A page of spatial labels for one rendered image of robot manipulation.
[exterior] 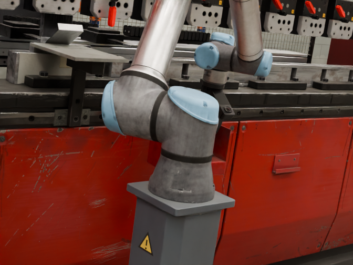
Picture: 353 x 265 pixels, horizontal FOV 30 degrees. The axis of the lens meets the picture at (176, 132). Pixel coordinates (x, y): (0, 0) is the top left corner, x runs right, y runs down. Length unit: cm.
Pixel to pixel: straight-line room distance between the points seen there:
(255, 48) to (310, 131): 102
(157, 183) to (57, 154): 64
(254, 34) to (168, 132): 48
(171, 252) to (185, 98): 34
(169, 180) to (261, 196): 128
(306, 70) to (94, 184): 116
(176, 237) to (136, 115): 28
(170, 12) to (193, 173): 39
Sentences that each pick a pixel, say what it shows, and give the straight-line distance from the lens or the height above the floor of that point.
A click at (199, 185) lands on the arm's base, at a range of 144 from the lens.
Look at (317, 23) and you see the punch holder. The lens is 285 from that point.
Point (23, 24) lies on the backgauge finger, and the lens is 227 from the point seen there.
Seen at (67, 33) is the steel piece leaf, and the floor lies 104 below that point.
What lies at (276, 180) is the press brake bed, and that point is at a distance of 272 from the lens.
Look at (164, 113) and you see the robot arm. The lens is 142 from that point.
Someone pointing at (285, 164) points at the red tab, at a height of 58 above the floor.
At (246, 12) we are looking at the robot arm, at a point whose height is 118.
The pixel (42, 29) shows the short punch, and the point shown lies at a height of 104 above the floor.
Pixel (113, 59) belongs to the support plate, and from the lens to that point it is 189.
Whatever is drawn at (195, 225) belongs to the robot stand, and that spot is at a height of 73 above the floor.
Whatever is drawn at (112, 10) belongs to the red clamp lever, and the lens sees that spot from 211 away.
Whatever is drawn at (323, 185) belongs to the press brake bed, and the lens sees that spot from 298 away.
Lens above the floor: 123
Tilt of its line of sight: 13 degrees down
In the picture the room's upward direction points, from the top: 8 degrees clockwise
